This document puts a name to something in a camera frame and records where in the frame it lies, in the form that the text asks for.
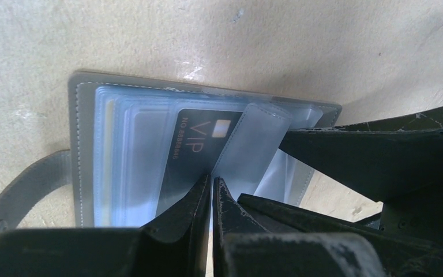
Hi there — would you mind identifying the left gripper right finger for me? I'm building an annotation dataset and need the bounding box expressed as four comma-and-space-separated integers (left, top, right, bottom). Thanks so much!
213, 177, 385, 276

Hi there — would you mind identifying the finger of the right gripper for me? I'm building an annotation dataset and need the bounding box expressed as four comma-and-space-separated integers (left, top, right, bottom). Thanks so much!
280, 106, 443, 201
237, 194, 443, 276

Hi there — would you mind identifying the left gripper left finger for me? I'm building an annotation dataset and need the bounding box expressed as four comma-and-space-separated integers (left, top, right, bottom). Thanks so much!
0, 175, 211, 276

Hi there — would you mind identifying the grey card holder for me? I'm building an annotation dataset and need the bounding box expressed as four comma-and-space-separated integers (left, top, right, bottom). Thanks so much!
0, 72, 342, 233

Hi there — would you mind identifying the black VIP credit card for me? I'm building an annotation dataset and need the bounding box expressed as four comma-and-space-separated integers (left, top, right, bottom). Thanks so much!
156, 108, 242, 215

